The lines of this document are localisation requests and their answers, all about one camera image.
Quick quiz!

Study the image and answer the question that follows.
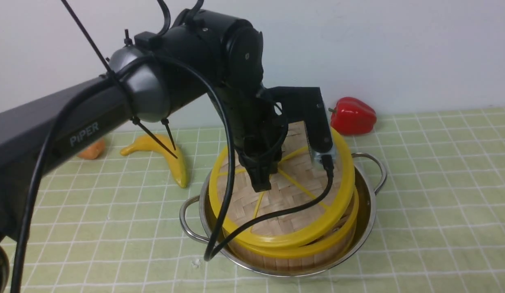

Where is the brown potato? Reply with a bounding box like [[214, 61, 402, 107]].
[[77, 138, 106, 161]]

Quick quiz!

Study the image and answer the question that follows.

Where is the stainless steel pot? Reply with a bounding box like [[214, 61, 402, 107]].
[[179, 152, 388, 278]]

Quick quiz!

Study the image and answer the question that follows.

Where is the black left camera cable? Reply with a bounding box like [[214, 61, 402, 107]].
[[10, 53, 335, 293]]

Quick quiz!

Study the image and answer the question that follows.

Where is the woven bamboo steamer lid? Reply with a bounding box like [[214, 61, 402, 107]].
[[222, 122, 355, 249]]

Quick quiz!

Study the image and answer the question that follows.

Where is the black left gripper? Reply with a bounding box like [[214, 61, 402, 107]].
[[215, 85, 288, 193]]

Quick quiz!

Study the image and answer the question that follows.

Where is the yellow banana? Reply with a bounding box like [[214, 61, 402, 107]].
[[120, 133, 190, 188]]

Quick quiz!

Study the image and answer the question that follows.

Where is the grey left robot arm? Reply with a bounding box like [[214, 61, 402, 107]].
[[0, 8, 286, 242]]

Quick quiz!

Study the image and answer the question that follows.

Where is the red bell pepper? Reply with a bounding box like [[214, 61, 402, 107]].
[[328, 97, 377, 136]]

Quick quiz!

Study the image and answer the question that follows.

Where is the green checkered table mat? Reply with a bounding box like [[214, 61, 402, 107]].
[[21, 108, 505, 293]]

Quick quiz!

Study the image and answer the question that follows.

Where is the bamboo steamer basket yellow rim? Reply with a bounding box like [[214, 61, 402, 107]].
[[228, 189, 359, 271]]

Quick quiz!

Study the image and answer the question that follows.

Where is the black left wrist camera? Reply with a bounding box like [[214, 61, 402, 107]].
[[261, 86, 337, 167]]

